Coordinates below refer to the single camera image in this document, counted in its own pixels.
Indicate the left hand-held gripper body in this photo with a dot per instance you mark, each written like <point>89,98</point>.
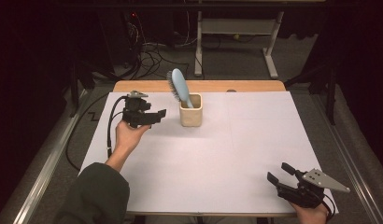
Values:
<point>135,110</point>

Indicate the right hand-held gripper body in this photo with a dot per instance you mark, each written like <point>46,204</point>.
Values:
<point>304,193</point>

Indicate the cream square cup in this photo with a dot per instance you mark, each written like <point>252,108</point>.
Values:
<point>191,116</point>

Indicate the light blue hairbrush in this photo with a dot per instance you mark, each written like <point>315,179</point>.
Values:
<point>180,85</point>

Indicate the person's right hand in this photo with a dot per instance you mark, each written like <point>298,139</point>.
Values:
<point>311,214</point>

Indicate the person's left hand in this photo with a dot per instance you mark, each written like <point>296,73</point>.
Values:
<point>129,137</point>

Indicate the wooden table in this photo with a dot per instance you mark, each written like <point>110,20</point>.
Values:
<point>211,85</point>

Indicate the black metal stand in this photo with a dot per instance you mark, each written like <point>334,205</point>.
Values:
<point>329,90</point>
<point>77,84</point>

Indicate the white table sheet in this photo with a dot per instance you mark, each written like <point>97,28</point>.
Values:
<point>211,155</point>

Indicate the black computer tower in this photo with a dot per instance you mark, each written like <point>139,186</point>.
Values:
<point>118,37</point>

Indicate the small yellow ball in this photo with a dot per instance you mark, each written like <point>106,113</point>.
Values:
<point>236,36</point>

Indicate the aluminium rail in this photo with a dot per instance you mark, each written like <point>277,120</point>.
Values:
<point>46,161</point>
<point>351,161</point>

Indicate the white metal desk frame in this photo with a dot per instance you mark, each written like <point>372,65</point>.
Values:
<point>236,26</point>

